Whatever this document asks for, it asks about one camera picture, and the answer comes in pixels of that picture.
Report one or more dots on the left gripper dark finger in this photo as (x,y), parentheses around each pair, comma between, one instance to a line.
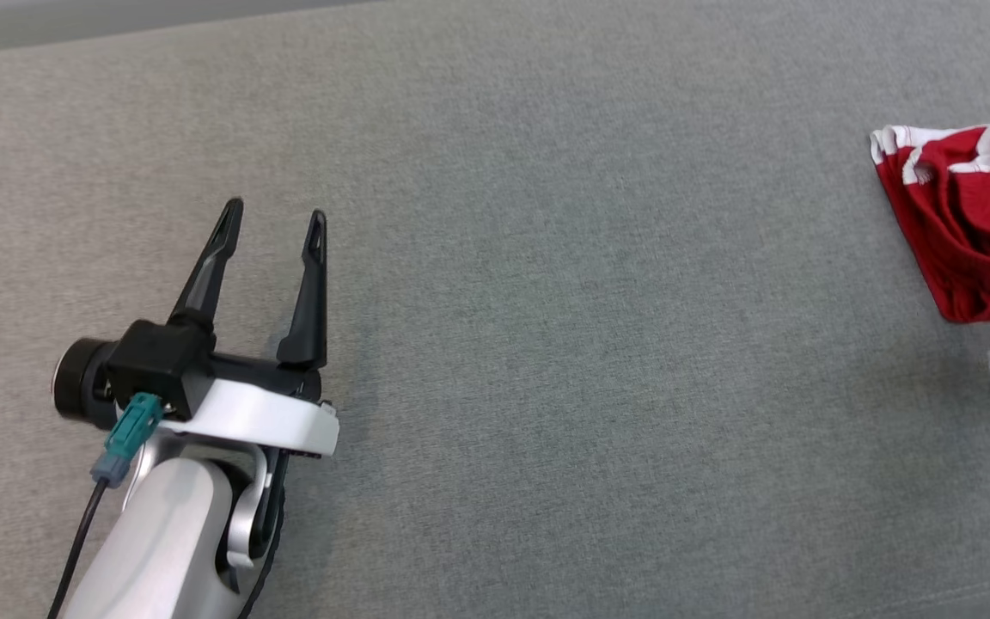
(310,318)
(207,279)

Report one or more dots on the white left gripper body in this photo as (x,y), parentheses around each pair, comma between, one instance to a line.
(271,421)

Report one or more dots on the red shorts with white stripes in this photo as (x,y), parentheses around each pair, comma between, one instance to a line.
(950,241)

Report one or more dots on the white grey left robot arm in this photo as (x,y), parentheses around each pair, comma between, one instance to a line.
(160,542)

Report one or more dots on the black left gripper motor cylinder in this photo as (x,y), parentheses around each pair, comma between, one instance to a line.
(78,383)

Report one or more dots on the grey fabric sofa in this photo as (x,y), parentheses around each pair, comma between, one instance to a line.
(589,301)

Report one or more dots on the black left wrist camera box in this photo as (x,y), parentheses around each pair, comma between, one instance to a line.
(160,365)

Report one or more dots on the teal left camera connector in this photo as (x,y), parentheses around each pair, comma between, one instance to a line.
(130,434)

